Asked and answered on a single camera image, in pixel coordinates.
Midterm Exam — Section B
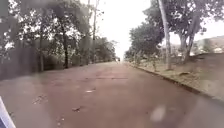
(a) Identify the row of trees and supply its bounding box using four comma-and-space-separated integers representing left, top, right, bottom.
0, 0, 118, 81

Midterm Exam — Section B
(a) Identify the thin pole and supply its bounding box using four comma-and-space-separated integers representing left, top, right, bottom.
87, 0, 92, 64

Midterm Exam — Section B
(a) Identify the pale utility pole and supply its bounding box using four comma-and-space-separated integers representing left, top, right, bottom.
157, 0, 173, 71

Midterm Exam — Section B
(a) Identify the reddish brown dirt road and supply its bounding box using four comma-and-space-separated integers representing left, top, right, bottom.
0, 61, 224, 128

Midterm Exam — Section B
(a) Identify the kerb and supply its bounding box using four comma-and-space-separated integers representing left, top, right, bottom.
128, 63, 224, 103

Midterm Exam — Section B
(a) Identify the group of trees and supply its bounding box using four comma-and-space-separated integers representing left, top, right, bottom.
123, 21, 165, 66

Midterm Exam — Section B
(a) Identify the large tree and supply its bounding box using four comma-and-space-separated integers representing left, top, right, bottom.
143, 0, 224, 64

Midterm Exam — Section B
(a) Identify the grass verge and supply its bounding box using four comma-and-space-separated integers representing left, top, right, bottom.
129, 53, 224, 101

